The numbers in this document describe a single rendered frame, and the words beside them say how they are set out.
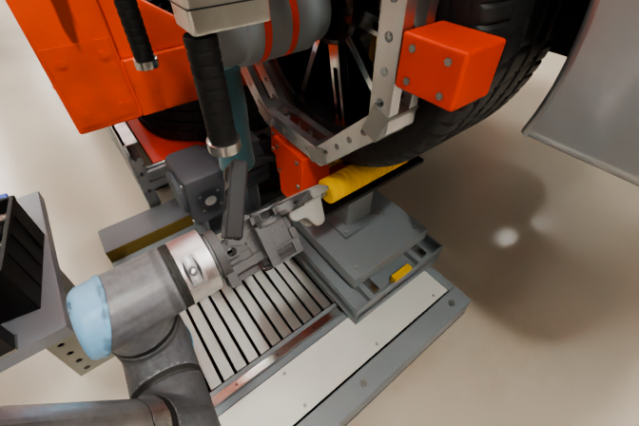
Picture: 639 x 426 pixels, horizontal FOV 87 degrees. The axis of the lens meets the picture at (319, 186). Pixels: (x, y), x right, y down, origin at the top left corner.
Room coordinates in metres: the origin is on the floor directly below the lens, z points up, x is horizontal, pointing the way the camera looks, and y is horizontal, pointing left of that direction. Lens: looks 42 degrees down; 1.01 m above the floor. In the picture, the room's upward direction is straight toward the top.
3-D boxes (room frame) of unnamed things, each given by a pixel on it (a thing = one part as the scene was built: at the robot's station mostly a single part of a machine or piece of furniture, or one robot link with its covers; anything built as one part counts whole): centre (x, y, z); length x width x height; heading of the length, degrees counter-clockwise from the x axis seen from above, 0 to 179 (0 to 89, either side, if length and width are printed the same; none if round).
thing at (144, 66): (0.64, 0.33, 0.83); 0.04 x 0.04 x 0.16
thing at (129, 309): (0.22, 0.24, 0.62); 0.12 x 0.09 x 0.10; 128
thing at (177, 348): (0.21, 0.24, 0.51); 0.12 x 0.09 x 0.12; 33
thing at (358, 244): (0.75, -0.09, 0.32); 0.40 x 0.30 x 0.28; 37
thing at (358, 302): (0.75, -0.09, 0.13); 0.50 x 0.36 x 0.10; 37
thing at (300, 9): (0.61, 0.10, 0.85); 0.21 x 0.14 x 0.14; 127
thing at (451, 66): (0.40, -0.15, 0.85); 0.09 x 0.08 x 0.07; 37
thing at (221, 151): (0.37, 0.13, 0.83); 0.04 x 0.04 x 0.16
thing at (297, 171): (0.67, 0.01, 0.48); 0.16 x 0.12 x 0.17; 127
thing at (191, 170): (0.87, 0.27, 0.26); 0.42 x 0.18 x 0.35; 127
